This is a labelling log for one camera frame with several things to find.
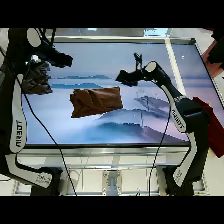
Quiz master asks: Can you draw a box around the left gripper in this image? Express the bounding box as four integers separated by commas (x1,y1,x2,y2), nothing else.
47,49,75,69

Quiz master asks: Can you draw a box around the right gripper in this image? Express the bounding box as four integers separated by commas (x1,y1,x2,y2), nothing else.
115,69,147,87

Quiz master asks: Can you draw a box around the brown T-shirt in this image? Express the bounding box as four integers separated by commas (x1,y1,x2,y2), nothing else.
69,86,124,119

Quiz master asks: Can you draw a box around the dark grey garment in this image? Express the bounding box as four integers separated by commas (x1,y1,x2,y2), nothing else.
20,59,54,96

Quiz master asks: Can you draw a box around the black garment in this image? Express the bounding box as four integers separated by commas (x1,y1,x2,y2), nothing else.
206,28,224,70

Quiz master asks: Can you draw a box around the red garment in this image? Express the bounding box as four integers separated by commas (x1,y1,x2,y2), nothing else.
192,96,224,159

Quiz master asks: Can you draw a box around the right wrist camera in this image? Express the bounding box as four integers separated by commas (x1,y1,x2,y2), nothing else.
132,52,144,72

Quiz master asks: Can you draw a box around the black cable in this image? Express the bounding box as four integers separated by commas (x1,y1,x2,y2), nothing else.
147,111,173,197
0,46,78,197

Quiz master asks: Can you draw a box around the silver frame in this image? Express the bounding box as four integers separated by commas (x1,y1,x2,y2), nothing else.
13,143,210,197

